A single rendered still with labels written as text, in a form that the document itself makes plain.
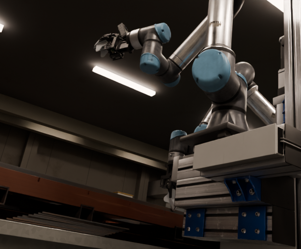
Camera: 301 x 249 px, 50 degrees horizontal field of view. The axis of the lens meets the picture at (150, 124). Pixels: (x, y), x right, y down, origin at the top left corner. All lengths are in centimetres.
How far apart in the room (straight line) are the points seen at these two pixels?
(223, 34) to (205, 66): 14
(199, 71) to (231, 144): 30
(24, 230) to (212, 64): 68
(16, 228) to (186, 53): 87
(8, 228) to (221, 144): 53
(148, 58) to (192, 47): 20
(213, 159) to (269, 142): 17
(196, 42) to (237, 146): 63
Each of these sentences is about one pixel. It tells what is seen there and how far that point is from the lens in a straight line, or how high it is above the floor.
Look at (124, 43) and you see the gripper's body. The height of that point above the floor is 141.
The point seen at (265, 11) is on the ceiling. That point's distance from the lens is 425.
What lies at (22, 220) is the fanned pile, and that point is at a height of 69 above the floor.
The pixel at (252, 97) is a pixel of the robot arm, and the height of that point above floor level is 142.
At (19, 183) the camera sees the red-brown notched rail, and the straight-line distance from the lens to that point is 105.
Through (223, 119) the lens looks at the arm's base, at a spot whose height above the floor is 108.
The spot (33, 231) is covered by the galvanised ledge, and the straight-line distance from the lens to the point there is 85.
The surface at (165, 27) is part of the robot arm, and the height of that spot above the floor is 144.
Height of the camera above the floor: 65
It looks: 21 degrees up
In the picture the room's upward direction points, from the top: 9 degrees clockwise
